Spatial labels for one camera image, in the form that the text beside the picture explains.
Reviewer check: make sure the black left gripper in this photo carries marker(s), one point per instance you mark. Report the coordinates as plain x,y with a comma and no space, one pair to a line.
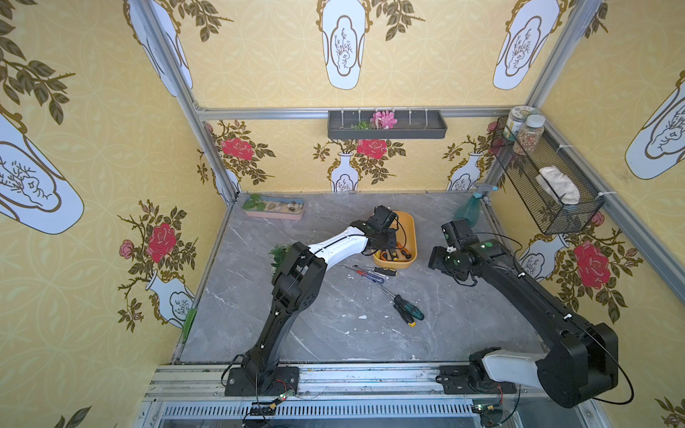
388,242

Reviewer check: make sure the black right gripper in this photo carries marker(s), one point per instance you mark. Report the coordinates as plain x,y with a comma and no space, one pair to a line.
439,259

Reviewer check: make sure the red blue clear screwdriver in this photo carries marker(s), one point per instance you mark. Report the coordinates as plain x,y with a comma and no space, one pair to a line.
369,275

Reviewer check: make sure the green black handle screwdriver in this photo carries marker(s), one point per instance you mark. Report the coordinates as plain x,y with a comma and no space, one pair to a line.
413,309

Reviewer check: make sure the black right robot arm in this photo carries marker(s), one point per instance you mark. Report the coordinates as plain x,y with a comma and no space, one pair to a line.
582,358

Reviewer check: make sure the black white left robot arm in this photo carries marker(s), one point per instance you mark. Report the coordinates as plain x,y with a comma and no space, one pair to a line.
299,277

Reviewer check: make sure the yellow plastic storage box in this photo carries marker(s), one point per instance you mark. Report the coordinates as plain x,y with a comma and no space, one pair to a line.
406,236

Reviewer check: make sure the small black yellow screwdriver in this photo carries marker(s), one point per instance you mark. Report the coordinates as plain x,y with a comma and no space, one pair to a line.
383,271

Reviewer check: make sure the teal plastic spray bottle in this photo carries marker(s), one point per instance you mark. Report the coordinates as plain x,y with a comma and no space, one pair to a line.
470,210

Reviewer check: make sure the green artificial succulent plant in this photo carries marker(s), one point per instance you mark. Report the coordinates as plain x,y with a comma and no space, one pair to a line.
279,252

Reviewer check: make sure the pink miniature landscape tray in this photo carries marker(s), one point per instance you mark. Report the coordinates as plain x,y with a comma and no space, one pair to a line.
272,207

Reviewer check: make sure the pink artificial flower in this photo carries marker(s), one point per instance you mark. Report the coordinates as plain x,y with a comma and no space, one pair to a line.
383,120

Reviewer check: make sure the beige crumpled cloth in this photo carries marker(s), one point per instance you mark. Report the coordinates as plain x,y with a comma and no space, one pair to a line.
558,186

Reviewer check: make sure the glass jar with beans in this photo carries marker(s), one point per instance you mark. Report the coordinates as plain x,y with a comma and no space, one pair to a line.
529,134

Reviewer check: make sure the glass jar white lid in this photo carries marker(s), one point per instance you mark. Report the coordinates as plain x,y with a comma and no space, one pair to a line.
516,119

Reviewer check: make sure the dark grey wall shelf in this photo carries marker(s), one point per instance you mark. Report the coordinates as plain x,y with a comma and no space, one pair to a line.
412,124

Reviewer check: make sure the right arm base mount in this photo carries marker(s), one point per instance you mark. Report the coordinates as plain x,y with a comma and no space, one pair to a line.
472,378

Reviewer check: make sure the black wire wall basket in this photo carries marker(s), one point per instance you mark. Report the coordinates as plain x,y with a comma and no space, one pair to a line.
521,170

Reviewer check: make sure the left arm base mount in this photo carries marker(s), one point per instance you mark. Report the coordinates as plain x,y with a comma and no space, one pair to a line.
238,383

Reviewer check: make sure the aluminium frame rail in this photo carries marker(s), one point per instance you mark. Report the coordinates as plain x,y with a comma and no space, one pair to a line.
155,31

